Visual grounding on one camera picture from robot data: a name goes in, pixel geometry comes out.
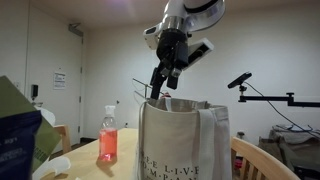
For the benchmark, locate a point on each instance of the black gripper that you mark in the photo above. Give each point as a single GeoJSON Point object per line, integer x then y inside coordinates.
{"type": "Point", "coordinates": [172, 52]}

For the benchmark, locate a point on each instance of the white canvas tote bag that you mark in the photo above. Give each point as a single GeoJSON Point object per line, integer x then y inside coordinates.
{"type": "Point", "coordinates": [182, 140]}

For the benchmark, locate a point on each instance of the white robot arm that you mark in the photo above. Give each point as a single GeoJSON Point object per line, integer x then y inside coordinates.
{"type": "Point", "coordinates": [191, 15]}

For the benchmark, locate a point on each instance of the dark blue chip bag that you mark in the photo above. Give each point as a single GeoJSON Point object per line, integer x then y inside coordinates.
{"type": "Point", "coordinates": [17, 143]}

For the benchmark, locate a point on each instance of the pink liquid soap bottle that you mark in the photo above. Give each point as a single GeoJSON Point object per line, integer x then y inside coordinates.
{"type": "Point", "coordinates": [108, 135]}

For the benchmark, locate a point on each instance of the wooden chair right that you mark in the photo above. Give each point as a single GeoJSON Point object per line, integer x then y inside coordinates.
{"type": "Point", "coordinates": [249, 162]}

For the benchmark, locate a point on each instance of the wooden chair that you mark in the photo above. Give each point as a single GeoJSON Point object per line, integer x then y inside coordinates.
{"type": "Point", "coordinates": [63, 131]}
{"type": "Point", "coordinates": [249, 162]}

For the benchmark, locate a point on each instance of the white paper notice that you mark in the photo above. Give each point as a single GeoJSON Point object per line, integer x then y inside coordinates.
{"type": "Point", "coordinates": [59, 81]}

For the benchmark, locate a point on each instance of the wooden chair left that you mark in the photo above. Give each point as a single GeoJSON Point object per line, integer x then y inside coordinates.
{"type": "Point", "coordinates": [63, 131]}

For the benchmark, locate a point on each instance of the white door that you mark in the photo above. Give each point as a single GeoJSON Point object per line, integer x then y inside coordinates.
{"type": "Point", "coordinates": [54, 65]}

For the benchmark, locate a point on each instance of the black door lock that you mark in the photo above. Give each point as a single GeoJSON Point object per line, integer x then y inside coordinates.
{"type": "Point", "coordinates": [34, 91]}

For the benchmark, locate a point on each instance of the grey cluttered couch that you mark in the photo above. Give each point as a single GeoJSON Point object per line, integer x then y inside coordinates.
{"type": "Point", "coordinates": [297, 148]}

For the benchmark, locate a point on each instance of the black camera on boom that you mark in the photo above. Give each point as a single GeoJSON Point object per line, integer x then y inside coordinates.
{"type": "Point", "coordinates": [239, 80]}

